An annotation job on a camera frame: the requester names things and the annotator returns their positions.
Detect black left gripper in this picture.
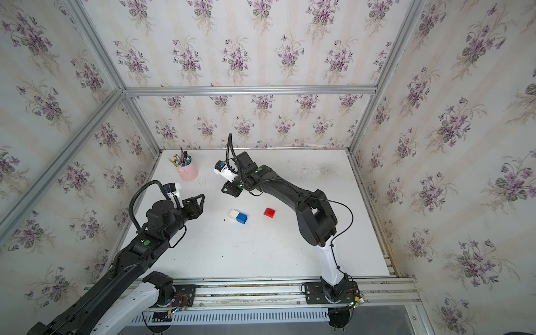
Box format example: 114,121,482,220
162,194,205,243

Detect white lego brick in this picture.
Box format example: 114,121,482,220
228,209,240,221

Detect blue lego brick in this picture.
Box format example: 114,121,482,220
236,213,248,224

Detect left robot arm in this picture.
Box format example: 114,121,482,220
29,194,205,334

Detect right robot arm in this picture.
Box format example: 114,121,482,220
214,152,350,303

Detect red curved lego brick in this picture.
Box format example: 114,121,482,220
264,208,276,219

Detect pink pen cup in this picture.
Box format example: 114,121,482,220
177,162,198,182

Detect pens in cup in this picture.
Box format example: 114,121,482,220
168,148,192,168

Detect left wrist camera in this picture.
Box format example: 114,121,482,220
162,183,180,201

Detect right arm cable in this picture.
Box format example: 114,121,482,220
225,133,357,294

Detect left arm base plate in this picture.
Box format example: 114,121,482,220
152,285,197,309

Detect aluminium rail frame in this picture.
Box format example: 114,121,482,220
83,275,422,313

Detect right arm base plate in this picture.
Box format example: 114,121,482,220
301,280,363,305

